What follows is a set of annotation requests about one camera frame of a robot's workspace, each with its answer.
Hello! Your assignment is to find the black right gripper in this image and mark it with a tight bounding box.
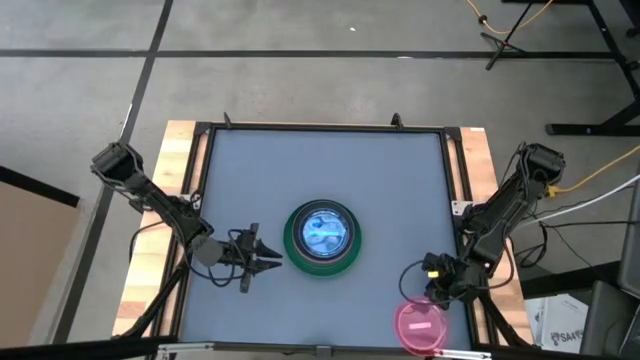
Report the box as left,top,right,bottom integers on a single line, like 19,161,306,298
423,259,482,308

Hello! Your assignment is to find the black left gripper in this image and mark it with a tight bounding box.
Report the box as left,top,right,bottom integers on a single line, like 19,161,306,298
221,222,285,294

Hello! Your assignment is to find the dark grey plastic plate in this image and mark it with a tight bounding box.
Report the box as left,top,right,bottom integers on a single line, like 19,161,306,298
289,201,358,264

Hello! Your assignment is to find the translucent pink plastic plate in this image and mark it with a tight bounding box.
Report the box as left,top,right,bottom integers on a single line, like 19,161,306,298
394,297,449,358

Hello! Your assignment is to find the translucent blue plastic plate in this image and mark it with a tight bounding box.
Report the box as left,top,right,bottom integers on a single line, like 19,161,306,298
299,208,351,256

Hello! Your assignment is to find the white cardboard box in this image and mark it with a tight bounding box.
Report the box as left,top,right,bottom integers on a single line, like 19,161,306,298
524,293,591,355

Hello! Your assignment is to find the wooden table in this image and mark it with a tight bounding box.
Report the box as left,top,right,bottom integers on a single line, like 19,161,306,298
111,119,534,351

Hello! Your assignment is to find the brown board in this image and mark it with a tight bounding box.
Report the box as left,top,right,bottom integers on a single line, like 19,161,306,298
0,166,82,347

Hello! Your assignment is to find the black tripod stand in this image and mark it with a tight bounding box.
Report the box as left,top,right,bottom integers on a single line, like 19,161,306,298
478,0,540,72

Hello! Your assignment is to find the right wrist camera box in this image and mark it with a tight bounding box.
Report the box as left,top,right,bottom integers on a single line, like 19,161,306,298
422,252,447,281

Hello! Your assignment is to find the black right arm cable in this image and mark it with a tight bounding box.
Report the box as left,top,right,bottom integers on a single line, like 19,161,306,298
397,259,432,304

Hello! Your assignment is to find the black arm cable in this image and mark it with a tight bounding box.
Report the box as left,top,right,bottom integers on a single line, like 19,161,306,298
188,228,251,289
397,259,432,304

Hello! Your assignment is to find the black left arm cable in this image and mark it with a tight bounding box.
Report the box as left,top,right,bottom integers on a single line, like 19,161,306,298
188,228,251,289

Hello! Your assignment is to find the black metal table frame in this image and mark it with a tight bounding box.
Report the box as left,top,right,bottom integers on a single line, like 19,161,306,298
112,112,537,360

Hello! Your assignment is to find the white cable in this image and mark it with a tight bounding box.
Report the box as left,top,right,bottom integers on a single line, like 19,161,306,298
519,174,640,227

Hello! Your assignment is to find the yellow cable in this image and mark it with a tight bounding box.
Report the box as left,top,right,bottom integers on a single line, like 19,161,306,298
464,0,556,36
546,144,640,197

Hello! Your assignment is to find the black desk frame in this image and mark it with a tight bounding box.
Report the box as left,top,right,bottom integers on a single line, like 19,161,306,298
501,0,640,138

